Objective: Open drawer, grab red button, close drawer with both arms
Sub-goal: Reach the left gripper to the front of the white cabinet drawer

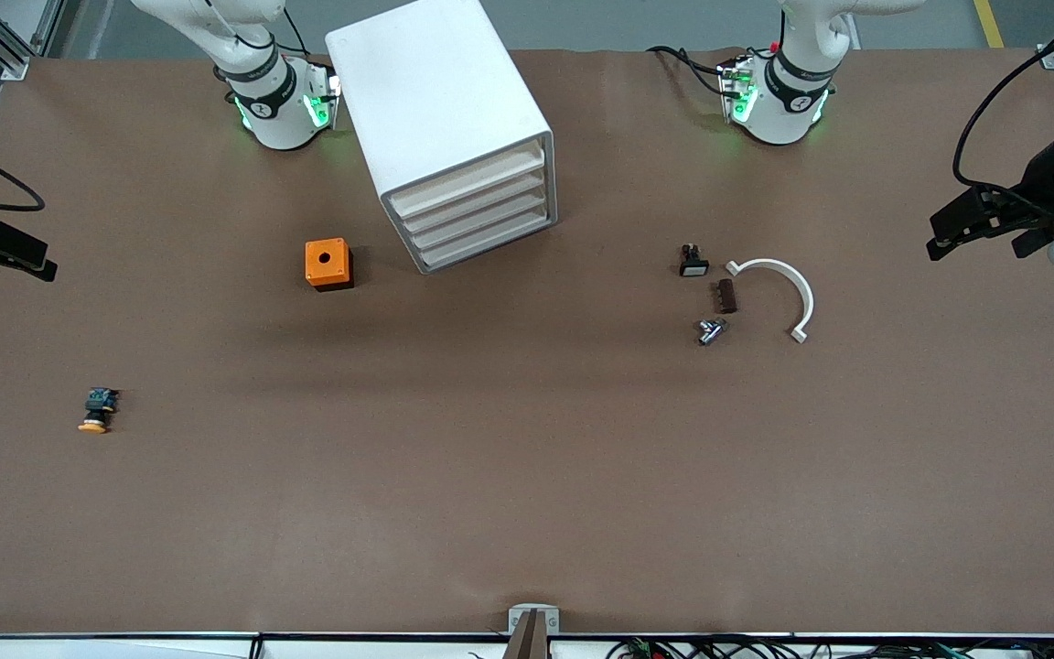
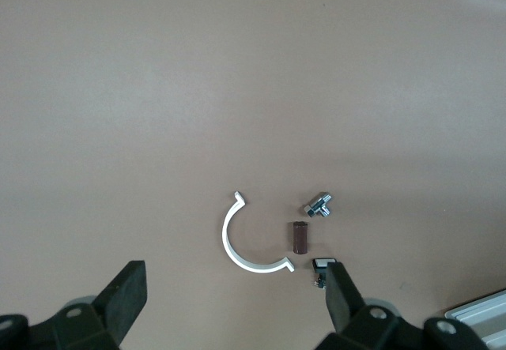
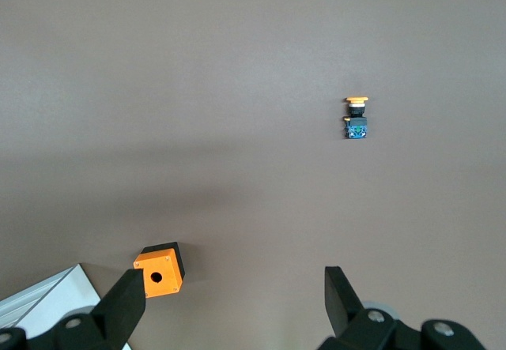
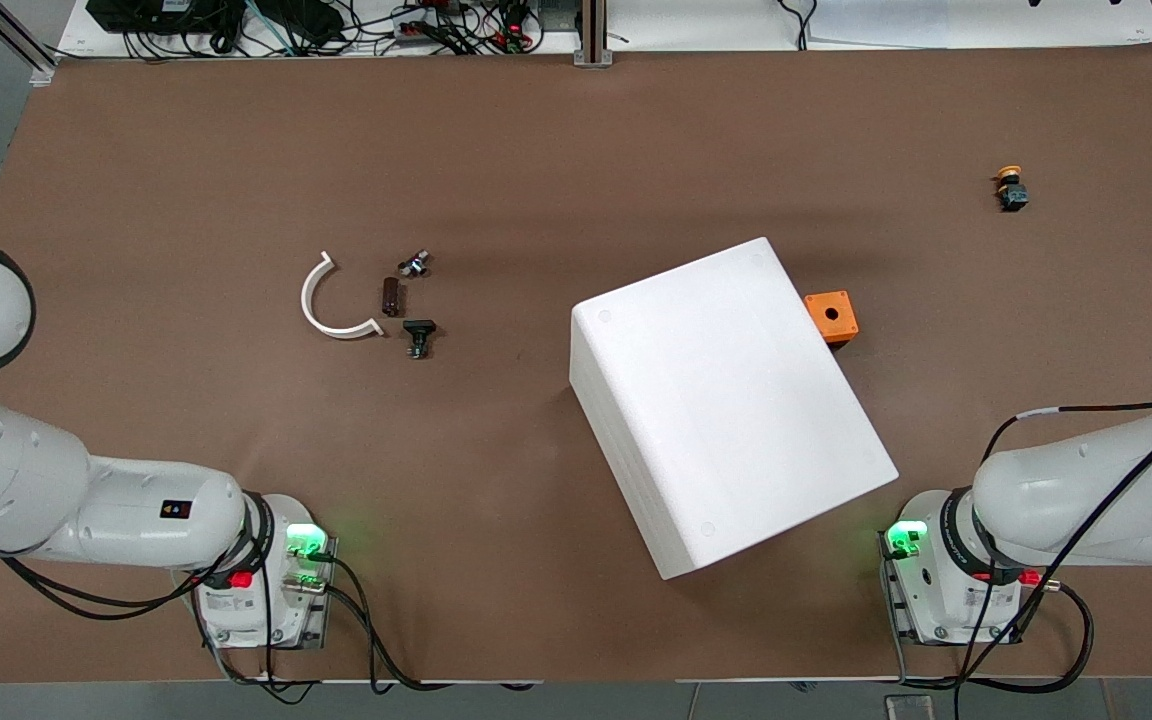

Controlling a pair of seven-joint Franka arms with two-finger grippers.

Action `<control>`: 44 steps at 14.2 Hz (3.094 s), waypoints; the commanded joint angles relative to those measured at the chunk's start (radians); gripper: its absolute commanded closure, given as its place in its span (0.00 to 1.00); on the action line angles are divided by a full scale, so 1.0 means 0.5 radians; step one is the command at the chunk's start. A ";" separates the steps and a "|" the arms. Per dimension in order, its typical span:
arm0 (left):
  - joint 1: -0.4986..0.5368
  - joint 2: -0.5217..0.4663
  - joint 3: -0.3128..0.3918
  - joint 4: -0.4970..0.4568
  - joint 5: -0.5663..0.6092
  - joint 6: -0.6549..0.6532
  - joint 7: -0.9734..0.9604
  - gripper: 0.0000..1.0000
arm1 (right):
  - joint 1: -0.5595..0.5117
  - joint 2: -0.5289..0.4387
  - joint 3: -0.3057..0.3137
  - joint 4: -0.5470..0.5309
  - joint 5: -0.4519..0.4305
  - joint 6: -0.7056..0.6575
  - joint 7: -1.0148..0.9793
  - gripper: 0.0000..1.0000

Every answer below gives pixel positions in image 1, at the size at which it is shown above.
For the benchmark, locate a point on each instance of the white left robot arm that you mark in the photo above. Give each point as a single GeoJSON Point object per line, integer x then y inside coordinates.
{"type": "Point", "coordinates": [779, 114]}

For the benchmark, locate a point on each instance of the white curved plastic bracket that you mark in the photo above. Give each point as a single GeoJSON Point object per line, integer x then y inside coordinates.
{"type": "Point", "coordinates": [769, 264]}

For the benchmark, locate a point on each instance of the yellow push button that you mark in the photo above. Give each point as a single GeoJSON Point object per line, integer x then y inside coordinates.
{"type": "Point", "coordinates": [99, 403]}

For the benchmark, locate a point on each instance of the black switch with white face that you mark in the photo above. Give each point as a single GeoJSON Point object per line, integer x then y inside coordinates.
{"type": "Point", "coordinates": [693, 267]}

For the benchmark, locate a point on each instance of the white plastic drawer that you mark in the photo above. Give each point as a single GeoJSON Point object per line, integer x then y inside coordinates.
{"type": "Point", "coordinates": [483, 240]}
{"type": "Point", "coordinates": [467, 178]}
{"type": "Point", "coordinates": [472, 201]}
{"type": "Point", "coordinates": [477, 220]}

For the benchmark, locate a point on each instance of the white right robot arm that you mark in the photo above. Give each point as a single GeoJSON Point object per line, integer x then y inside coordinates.
{"type": "Point", "coordinates": [275, 119]}

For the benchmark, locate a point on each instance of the white drawer cabinet housing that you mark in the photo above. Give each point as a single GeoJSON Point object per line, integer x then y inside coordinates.
{"type": "Point", "coordinates": [435, 91]}

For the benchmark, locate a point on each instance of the orange and black button box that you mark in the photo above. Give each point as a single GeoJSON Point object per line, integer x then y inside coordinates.
{"type": "Point", "coordinates": [326, 261]}

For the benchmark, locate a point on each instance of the brown terminal block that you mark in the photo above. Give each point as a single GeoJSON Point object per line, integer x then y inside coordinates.
{"type": "Point", "coordinates": [726, 296]}

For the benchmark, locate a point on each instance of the silver metal key switch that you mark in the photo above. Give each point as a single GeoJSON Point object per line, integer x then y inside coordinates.
{"type": "Point", "coordinates": [708, 333]}

